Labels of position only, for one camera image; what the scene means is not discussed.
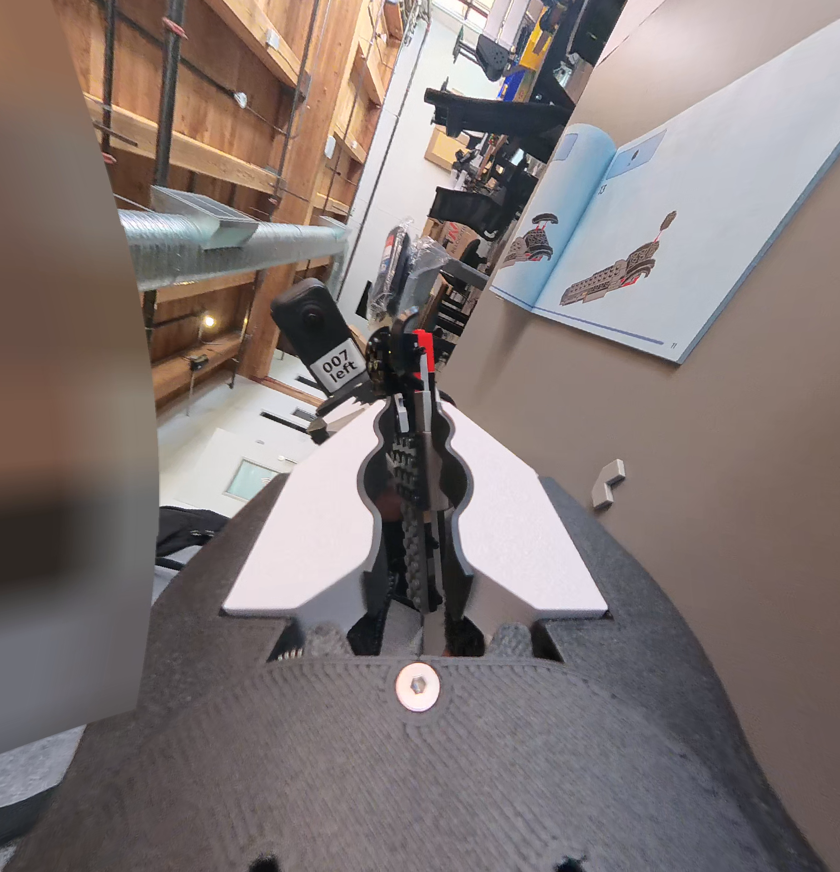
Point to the black grey toy brick assembly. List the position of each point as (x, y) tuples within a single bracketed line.
[(413, 422)]

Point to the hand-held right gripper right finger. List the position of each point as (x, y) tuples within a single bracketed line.
[(522, 545)]

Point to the person's black jacket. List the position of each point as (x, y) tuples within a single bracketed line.
[(185, 531)]

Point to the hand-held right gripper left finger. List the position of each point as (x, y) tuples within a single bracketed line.
[(304, 545)]

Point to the person's grey shirt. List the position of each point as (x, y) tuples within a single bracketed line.
[(24, 763)]

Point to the silver ventilation duct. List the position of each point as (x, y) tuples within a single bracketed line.
[(208, 245)]

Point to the grey corner brick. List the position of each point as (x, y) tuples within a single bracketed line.
[(605, 485)]

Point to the glowing ceiling spotlight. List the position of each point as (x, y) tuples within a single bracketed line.
[(208, 320)]

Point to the plastic wrapped packs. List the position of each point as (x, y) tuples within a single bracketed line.
[(399, 266)]

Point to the brown cardboard box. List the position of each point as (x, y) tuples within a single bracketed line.
[(443, 146)]

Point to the light blue instruction booklet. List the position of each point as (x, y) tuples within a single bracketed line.
[(699, 204)]

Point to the black office chair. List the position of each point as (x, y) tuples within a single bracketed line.
[(501, 112), (471, 208)]

